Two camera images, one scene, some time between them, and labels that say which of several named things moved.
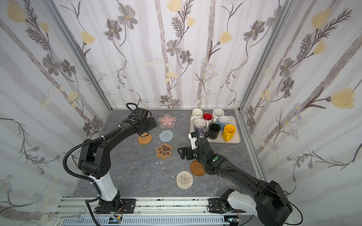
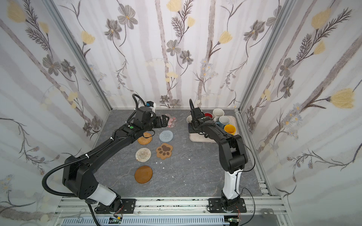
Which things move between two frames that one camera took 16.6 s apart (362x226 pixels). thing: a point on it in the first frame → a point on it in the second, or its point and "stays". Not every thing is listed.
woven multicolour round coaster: (184, 179) → (143, 155)
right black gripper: (187, 152) → (196, 122)
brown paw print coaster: (164, 151) stays
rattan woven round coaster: (144, 140) stays
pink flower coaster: (167, 121) stays
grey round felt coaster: (166, 135) stays
